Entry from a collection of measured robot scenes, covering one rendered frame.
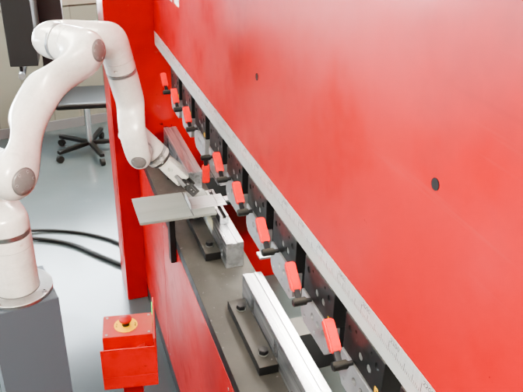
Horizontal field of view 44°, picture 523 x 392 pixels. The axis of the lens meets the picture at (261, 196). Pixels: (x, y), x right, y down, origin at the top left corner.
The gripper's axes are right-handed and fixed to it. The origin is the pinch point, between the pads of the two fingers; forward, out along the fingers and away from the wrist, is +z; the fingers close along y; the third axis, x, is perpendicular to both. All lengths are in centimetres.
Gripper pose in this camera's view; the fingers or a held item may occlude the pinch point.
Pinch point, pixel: (191, 187)
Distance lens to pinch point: 223.4
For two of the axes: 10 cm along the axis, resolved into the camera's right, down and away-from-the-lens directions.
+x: -7.4, 6.7, 0.7
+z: 5.9, 5.9, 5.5
